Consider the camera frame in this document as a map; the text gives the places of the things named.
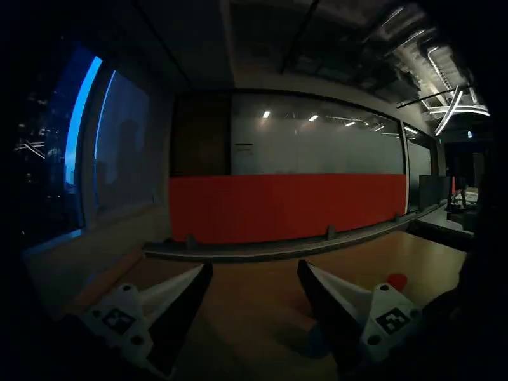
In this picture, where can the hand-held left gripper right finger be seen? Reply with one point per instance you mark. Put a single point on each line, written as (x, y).
(381, 317)

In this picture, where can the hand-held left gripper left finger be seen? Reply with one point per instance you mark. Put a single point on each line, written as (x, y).
(131, 313)

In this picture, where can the red plastic cup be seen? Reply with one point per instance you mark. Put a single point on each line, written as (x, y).
(397, 280)

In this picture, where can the blue plastic cup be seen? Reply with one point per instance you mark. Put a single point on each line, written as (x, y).
(316, 340)

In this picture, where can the red desk screen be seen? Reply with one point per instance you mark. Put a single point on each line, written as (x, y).
(285, 208)

